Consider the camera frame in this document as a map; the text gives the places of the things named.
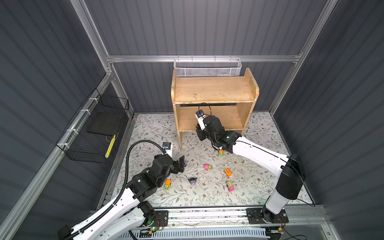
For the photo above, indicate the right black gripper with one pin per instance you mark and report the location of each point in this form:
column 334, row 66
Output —
column 199, row 132

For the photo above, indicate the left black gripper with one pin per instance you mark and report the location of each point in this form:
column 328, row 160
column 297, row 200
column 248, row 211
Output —
column 176, row 169

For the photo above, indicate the black purple toy figure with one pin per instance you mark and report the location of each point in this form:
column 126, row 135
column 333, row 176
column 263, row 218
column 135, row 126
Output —
column 192, row 181

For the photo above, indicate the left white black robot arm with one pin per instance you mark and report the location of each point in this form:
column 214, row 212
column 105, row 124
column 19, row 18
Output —
column 130, row 208

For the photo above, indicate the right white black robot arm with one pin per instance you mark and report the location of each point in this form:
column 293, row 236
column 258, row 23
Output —
column 289, row 169

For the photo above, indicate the wooden two-tier shelf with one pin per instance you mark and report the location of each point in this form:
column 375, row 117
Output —
column 231, row 99

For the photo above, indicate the orange green toy car near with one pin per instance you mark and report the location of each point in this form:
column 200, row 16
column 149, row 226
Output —
column 167, row 184

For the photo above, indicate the pink green toy car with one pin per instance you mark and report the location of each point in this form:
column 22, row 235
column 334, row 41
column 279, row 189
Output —
column 208, row 167

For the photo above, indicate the floral patterned table mat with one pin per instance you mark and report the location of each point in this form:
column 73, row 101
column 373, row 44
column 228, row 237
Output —
column 253, row 183

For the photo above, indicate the pink green toy bus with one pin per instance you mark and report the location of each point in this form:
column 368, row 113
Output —
column 230, row 186

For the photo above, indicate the yellow green marker strip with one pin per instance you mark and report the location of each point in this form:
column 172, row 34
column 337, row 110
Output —
column 110, row 147

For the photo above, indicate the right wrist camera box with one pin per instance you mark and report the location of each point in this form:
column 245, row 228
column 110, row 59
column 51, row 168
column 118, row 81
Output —
column 200, row 116

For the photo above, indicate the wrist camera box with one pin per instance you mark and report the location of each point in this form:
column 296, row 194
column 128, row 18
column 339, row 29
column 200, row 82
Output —
column 168, row 147
column 200, row 116

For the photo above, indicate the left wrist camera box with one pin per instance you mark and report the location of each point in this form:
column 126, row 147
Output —
column 168, row 147

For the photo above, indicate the white wire mesh basket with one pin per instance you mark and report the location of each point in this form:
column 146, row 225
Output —
column 210, row 67

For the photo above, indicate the black wire wall basket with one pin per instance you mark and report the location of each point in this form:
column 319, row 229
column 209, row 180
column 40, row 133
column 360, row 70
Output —
column 88, row 137

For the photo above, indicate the white ventilated cable duct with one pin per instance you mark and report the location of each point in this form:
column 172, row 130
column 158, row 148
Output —
column 234, row 233

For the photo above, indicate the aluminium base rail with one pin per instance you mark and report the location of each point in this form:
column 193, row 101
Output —
column 211, row 217

